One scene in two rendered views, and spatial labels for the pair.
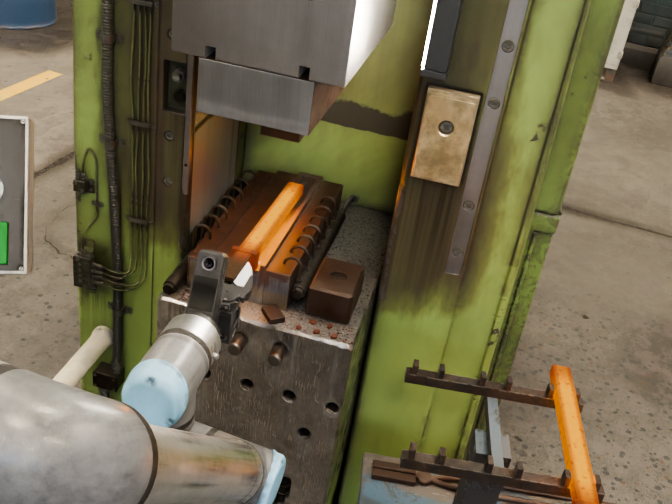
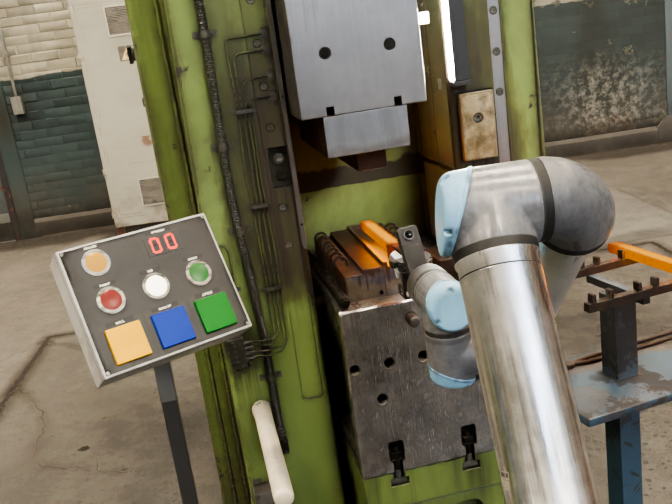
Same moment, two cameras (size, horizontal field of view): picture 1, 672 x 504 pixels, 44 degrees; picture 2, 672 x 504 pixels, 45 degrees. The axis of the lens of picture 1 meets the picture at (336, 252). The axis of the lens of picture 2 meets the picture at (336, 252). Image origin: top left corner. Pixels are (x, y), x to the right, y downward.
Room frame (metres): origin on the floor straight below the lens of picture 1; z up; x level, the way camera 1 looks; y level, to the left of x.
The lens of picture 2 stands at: (-0.44, 0.87, 1.56)
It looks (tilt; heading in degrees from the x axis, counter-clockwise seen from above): 16 degrees down; 341
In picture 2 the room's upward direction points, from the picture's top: 8 degrees counter-clockwise
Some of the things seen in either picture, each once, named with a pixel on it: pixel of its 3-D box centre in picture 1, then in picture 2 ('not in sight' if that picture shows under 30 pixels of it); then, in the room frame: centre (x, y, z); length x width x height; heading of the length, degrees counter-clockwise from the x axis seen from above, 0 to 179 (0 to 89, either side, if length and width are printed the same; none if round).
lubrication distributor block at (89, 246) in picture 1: (88, 270); (240, 351); (1.48, 0.52, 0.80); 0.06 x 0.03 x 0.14; 81
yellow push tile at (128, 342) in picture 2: not in sight; (127, 343); (1.16, 0.80, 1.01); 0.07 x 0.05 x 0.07; 106
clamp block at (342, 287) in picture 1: (335, 289); (448, 263); (1.33, -0.01, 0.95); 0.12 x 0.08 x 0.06; 171
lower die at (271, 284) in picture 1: (271, 228); (366, 257); (1.51, 0.14, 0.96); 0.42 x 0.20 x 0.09; 171
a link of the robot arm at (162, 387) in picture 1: (166, 380); (443, 300); (0.92, 0.21, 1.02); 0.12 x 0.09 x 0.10; 171
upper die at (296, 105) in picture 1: (289, 62); (348, 123); (1.51, 0.14, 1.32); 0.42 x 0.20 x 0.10; 171
